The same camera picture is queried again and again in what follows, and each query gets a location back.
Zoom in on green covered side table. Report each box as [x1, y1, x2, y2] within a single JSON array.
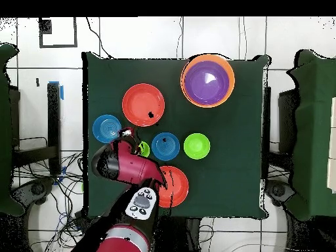
[[287, 49, 336, 221], [0, 43, 26, 217]]

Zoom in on black metal stand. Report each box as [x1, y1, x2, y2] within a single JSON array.
[[11, 81, 64, 177]]

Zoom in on green plastic bowl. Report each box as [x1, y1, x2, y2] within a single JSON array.
[[183, 133, 211, 160]]

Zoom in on black power adapter box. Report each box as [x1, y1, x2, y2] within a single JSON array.
[[74, 211, 91, 232]]

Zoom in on red plastic bowl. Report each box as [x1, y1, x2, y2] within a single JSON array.
[[156, 165, 190, 209], [121, 83, 165, 127]]

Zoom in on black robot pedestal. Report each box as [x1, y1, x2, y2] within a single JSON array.
[[154, 217, 201, 252]]

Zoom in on purple plastic bowl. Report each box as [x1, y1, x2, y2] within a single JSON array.
[[184, 60, 230, 105]]

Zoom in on white boxes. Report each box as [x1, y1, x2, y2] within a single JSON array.
[[326, 96, 336, 194]]

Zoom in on small blue plastic bowl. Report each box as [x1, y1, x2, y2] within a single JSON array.
[[151, 132, 181, 161], [92, 114, 122, 144]]

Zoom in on large orange plastic bowl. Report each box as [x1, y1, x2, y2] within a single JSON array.
[[180, 53, 236, 108]]

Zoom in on green plastic cup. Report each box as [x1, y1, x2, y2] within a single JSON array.
[[138, 140, 151, 158]]

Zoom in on cable tangle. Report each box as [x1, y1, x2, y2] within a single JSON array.
[[12, 152, 215, 252]]

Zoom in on black floor cable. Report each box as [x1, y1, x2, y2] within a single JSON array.
[[85, 16, 114, 60]]

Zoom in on dark green tablecloth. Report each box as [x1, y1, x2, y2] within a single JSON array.
[[81, 51, 271, 220]]

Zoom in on black office chair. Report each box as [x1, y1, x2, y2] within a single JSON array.
[[12, 177, 56, 208], [264, 179, 295, 207]]

